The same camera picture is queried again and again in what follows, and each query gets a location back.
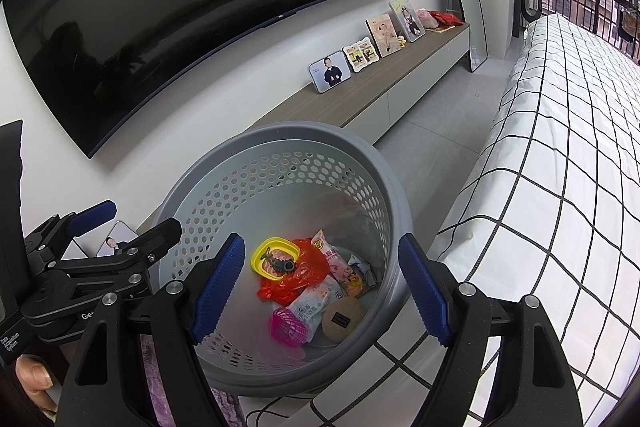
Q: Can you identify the pink snack packet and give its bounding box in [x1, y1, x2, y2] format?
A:
[311, 229, 371, 299]

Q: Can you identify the photo frame with dark suit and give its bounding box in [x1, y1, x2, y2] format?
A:
[308, 51, 351, 94]

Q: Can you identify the purple patterned rug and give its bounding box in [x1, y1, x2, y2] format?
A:
[140, 332, 246, 427]

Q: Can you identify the bed with checked sheet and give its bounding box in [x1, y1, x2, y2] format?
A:
[375, 13, 640, 427]

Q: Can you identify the child photo frame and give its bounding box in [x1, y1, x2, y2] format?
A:
[389, 0, 426, 42]

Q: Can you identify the cartoon picture frame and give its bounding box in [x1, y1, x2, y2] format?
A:
[342, 38, 377, 72]

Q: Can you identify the low wooden top cabinet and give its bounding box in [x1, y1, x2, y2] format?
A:
[135, 23, 472, 233]

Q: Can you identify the black cable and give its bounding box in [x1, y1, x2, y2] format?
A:
[245, 399, 321, 427]

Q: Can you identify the grey toy crocodile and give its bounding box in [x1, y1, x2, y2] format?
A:
[262, 247, 297, 275]

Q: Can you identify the person's left hand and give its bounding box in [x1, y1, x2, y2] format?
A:
[15, 355, 57, 420]

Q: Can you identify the white and blue wipes packet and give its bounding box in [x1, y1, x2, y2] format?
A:
[285, 274, 346, 343]

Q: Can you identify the beige drawing picture frame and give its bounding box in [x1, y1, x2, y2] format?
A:
[366, 13, 402, 58]

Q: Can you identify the grey perforated basket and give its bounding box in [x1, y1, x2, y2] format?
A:
[154, 121, 415, 398]

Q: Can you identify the yellow plastic lid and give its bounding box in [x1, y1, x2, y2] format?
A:
[251, 237, 301, 280]

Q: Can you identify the red plastic bag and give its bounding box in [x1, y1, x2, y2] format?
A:
[256, 238, 331, 308]

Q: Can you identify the pink plastic mesh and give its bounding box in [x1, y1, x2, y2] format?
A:
[270, 307, 308, 347]

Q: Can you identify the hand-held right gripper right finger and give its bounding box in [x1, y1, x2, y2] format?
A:
[397, 233, 583, 427]

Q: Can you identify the red cloth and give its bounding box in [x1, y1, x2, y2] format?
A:
[430, 11, 463, 28]

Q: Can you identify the black curved television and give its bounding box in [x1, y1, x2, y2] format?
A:
[0, 0, 398, 159]

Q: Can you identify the small photo frame with suit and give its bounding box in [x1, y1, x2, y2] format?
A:
[95, 220, 138, 258]

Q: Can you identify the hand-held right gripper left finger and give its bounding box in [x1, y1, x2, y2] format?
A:
[55, 233, 247, 427]

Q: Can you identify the beige round sponge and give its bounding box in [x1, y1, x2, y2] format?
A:
[321, 297, 365, 339]

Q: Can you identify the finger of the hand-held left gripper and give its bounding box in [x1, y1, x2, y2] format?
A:
[22, 201, 118, 258]
[47, 217, 183, 280]

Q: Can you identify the small hanging clothes rack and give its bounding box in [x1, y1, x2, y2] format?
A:
[620, 7, 640, 42]

